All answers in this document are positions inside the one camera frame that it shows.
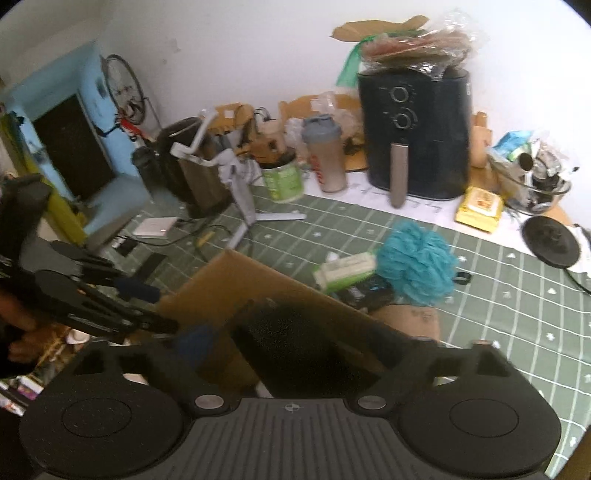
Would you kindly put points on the black plastic bag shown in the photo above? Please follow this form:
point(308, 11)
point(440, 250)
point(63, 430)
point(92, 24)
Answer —
point(369, 295)

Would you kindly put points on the green tissue pack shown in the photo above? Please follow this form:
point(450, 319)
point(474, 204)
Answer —
point(344, 272)

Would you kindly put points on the green label jar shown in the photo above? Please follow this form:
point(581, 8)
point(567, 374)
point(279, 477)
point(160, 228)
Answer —
point(284, 182)

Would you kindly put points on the white table runner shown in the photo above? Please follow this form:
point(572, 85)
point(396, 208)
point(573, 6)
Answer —
point(429, 210)

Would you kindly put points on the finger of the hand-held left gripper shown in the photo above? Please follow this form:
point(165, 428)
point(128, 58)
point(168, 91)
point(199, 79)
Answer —
point(136, 288)
point(106, 318)

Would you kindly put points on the person's left hand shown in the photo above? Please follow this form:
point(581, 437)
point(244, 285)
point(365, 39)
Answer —
point(21, 341)

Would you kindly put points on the brown cardboard box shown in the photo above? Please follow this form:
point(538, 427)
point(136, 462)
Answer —
point(207, 286)

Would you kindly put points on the stacked cardboard boxes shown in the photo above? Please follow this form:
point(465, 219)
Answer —
point(300, 104)

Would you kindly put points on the teal packet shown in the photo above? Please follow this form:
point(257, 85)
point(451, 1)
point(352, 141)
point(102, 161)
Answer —
point(510, 143)

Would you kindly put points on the black door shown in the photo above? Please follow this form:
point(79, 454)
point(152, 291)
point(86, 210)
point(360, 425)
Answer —
point(69, 147)

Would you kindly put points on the white gimbal tripod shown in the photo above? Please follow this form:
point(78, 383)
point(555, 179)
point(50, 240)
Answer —
point(231, 170)

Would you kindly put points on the white adapter box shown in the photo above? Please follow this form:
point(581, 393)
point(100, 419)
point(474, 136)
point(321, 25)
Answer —
point(154, 227)

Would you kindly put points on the dark brown container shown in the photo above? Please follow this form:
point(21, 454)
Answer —
point(184, 166)

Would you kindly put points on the dark blue air fryer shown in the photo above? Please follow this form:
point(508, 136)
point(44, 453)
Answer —
point(429, 152)

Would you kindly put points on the yellow wet wipes pack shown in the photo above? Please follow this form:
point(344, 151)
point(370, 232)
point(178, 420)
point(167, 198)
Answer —
point(480, 207)

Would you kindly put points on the bicycle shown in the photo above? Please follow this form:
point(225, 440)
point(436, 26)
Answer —
point(130, 110)

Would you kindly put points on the green plastic bag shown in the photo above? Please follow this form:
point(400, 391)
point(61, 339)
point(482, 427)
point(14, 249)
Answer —
point(350, 64)

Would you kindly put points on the grey lid shaker bottle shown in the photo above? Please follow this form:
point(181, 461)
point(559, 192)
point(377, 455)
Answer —
point(328, 161)

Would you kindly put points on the brown cardboard piece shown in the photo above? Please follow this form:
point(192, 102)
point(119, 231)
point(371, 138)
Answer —
point(351, 30)

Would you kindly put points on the glass bowl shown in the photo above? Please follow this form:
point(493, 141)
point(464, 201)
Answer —
point(531, 201)

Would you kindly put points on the yellow utility knife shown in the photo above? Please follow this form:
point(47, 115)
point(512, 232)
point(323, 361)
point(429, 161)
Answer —
point(206, 237)

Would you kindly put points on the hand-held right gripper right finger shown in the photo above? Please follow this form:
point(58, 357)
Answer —
point(415, 364)

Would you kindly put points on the teal bath loofah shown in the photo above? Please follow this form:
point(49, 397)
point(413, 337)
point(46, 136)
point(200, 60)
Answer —
point(415, 263)

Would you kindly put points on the green grid tablecloth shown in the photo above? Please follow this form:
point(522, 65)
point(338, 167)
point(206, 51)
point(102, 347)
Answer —
point(508, 300)

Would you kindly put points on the black kettle base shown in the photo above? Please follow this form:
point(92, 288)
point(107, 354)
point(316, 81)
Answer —
point(551, 242)

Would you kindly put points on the black phone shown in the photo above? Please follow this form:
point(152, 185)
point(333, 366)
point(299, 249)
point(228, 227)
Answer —
point(152, 265)

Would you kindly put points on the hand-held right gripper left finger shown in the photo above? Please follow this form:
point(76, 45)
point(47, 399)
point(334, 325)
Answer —
point(196, 341)

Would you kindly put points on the clear bag of flatbreads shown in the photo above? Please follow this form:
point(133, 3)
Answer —
point(415, 46)

